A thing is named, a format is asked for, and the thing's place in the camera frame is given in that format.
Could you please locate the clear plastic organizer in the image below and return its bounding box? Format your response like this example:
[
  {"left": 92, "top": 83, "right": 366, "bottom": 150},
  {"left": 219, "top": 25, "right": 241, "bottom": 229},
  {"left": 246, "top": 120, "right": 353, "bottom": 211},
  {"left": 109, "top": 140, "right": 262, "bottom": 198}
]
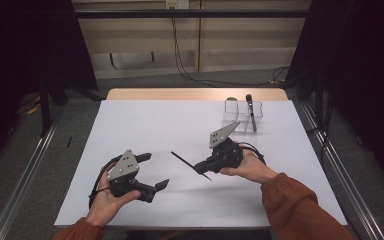
[{"left": 221, "top": 99, "right": 264, "bottom": 134}]

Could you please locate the black curtain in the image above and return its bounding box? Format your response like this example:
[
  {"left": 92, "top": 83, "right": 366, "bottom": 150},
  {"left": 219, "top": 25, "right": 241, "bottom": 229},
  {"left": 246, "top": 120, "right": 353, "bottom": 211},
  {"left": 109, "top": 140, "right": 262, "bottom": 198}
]
[
  {"left": 285, "top": 0, "right": 384, "bottom": 193},
  {"left": 0, "top": 0, "right": 98, "bottom": 176}
]

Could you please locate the yellow floor cable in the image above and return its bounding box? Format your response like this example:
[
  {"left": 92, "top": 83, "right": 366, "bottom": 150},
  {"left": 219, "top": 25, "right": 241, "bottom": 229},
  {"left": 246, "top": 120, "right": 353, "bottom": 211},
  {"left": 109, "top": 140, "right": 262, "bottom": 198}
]
[{"left": 25, "top": 102, "right": 43, "bottom": 116}]

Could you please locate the person's right hand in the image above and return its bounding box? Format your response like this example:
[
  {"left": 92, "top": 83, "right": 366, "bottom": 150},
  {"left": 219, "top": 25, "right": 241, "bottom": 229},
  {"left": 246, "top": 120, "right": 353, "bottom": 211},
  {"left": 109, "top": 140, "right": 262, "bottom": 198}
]
[{"left": 219, "top": 148, "right": 279, "bottom": 185}]

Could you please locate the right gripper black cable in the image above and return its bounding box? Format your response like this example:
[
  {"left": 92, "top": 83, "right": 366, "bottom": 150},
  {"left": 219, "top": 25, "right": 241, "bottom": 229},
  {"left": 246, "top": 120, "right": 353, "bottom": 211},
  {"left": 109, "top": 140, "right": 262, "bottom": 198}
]
[{"left": 238, "top": 141, "right": 267, "bottom": 166}]

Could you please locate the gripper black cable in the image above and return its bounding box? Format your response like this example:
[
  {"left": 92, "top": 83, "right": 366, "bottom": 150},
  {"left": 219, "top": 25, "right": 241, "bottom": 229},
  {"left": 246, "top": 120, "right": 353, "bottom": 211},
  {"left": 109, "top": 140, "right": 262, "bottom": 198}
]
[
  {"left": 238, "top": 141, "right": 267, "bottom": 166},
  {"left": 88, "top": 154, "right": 124, "bottom": 210}
]

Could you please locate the white table mat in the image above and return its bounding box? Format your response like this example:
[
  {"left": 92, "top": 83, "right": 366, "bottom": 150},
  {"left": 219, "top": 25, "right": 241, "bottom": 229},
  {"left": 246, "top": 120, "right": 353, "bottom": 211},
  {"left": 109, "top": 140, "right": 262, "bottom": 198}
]
[{"left": 53, "top": 99, "right": 348, "bottom": 230}]

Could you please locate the wooden wall trim strip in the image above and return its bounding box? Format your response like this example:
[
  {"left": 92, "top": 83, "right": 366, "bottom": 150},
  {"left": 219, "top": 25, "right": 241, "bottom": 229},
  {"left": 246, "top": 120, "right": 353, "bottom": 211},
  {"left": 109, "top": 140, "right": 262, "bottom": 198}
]
[{"left": 197, "top": 0, "right": 203, "bottom": 73}]

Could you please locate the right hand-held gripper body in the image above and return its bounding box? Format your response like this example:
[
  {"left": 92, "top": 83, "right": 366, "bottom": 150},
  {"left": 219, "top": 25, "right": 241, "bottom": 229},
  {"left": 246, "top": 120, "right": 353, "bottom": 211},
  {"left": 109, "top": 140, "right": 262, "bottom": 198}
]
[{"left": 208, "top": 120, "right": 245, "bottom": 170}]

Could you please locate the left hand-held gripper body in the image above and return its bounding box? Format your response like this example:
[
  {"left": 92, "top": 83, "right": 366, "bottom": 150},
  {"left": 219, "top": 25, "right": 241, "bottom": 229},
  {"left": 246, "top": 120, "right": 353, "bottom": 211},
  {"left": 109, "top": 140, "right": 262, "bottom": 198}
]
[{"left": 106, "top": 149, "right": 148, "bottom": 200}]

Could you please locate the wooden table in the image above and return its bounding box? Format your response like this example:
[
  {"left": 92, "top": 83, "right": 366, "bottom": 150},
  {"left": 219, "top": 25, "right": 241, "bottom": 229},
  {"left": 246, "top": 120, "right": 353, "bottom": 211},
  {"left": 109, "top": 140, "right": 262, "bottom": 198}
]
[{"left": 105, "top": 87, "right": 289, "bottom": 102}]

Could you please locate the person's left hand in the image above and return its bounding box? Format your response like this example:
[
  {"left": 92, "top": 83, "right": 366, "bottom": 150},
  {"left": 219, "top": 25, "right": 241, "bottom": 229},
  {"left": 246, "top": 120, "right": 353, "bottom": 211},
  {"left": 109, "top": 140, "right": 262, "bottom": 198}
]
[{"left": 85, "top": 162, "right": 142, "bottom": 228}]

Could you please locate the white wall socket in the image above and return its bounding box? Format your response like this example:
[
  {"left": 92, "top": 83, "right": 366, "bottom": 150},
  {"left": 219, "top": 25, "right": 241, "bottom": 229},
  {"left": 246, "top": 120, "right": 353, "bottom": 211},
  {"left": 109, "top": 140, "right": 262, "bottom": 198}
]
[{"left": 165, "top": 0, "right": 190, "bottom": 10}]

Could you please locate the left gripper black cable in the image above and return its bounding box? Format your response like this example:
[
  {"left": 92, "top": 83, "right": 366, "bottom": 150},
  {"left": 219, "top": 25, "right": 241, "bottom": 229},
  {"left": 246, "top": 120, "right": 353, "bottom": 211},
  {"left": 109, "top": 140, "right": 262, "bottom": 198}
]
[{"left": 88, "top": 154, "right": 124, "bottom": 210}]

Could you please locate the metal floor rail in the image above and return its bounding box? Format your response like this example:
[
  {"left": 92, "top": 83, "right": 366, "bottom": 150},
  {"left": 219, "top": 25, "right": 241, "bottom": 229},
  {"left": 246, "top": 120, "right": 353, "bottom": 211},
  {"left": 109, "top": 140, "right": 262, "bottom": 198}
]
[
  {"left": 0, "top": 105, "right": 65, "bottom": 240},
  {"left": 299, "top": 101, "right": 384, "bottom": 240}
]

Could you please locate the black metal stand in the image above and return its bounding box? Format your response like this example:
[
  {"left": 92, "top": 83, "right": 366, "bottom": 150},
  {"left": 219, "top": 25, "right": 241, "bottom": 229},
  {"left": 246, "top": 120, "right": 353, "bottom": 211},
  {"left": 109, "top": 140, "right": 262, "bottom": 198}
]
[{"left": 38, "top": 79, "right": 53, "bottom": 138}]

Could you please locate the black wall cable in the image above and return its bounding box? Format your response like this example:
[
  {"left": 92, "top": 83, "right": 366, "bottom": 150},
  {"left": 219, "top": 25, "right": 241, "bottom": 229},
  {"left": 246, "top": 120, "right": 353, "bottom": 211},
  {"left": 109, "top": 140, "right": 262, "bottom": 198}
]
[
  {"left": 171, "top": 18, "right": 281, "bottom": 88},
  {"left": 172, "top": 18, "right": 291, "bottom": 86}
]

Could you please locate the thin black makeup brush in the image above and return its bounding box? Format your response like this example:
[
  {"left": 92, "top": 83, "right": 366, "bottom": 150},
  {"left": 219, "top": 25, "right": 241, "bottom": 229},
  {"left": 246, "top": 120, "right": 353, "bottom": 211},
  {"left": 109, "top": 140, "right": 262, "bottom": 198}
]
[{"left": 170, "top": 151, "right": 213, "bottom": 182}]

